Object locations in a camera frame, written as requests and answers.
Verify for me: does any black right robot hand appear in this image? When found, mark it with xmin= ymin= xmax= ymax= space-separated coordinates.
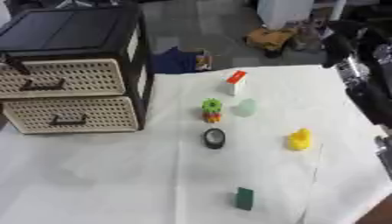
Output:
xmin=319 ymin=20 xmax=380 ymax=70

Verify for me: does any blue bag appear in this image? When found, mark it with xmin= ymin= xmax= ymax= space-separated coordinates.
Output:
xmin=150 ymin=46 xmax=202 ymax=74

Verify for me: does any black drawer handle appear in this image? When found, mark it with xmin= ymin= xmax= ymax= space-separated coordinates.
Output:
xmin=18 ymin=78 xmax=67 ymax=92
xmin=47 ymin=114 xmax=89 ymax=127

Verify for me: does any yellow toy duck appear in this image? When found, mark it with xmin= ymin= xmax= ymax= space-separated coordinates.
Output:
xmin=286 ymin=128 xmax=314 ymax=151

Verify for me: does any colourful printed packet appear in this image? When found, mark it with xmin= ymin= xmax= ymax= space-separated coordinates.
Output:
xmin=194 ymin=50 xmax=214 ymax=72

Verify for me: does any black drawer cabinet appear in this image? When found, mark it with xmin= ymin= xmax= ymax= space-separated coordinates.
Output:
xmin=0 ymin=2 xmax=157 ymax=131

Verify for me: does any pale pierced drawer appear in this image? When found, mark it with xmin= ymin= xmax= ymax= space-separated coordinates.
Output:
xmin=0 ymin=58 xmax=128 ymax=100
xmin=1 ymin=95 xmax=141 ymax=135

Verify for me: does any dark green block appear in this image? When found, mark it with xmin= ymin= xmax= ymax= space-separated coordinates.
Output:
xmin=234 ymin=186 xmax=256 ymax=212

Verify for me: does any black tape roll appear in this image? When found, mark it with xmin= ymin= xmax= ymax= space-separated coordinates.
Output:
xmin=202 ymin=127 xmax=227 ymax=151

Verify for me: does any pale green translucent block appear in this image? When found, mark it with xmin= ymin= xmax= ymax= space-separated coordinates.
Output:
xmin=234 ymin=98 xmax=259 ymax=118

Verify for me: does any white box with red top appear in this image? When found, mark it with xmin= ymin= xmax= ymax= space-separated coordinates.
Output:
xmin=219 ymin=69 xmax=250 ymax=96

